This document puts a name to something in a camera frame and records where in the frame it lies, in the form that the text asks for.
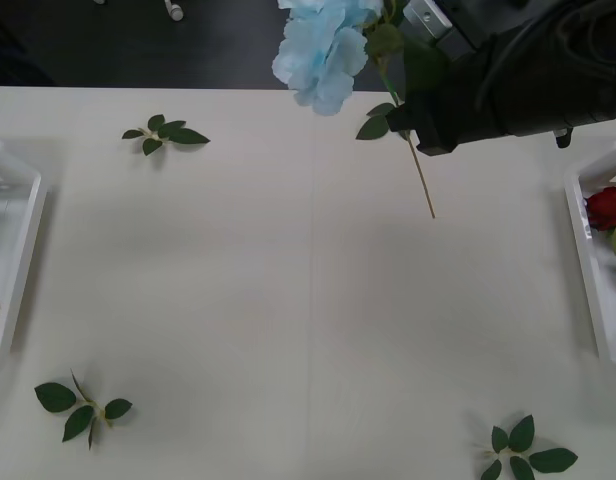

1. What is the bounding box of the loose green leaf twig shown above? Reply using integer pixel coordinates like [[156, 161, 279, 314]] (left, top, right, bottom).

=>
[[477, 413, 579, 480], [34, 369, 133, 451], [121, 114, 211, 157], [355, 102, 412, 142]]

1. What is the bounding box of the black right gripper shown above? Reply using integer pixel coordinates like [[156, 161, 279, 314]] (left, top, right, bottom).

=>
[[385, 37, 512, 156]]

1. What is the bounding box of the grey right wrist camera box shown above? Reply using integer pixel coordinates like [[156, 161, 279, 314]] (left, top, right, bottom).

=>
[[404, 0, 478, 64]]

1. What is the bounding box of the red rose with green stem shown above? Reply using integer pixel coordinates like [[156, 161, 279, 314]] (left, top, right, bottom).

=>
[[582, 185, 616, 296]]

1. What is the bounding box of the shallow white box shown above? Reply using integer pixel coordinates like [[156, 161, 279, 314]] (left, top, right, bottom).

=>
[[564, 142, 616, 369], [0, 138, 44, 367]]

